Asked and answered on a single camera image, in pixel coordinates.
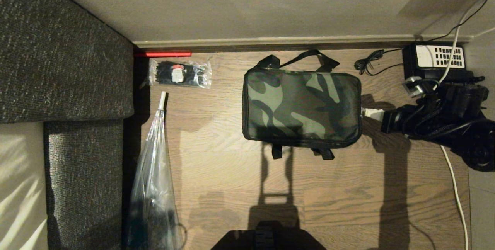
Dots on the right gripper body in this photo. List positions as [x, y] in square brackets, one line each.
[396, 120]

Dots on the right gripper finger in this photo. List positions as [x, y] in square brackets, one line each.
[373, 114]

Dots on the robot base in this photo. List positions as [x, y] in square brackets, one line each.
[268, 238]

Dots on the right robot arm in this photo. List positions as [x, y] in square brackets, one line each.
[460, 126]

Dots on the camouflage zip bag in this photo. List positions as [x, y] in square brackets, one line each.
[301, 105]

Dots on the clear plastic bag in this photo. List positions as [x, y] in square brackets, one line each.
[152, 188]

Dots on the black box with white panel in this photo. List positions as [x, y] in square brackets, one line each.
[421, 64]

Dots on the red bar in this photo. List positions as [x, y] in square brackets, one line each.
[162, 54]

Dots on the dark grey fabric sofa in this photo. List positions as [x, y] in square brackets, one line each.
[58, 60]

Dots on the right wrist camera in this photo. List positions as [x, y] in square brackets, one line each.
[413, 86]

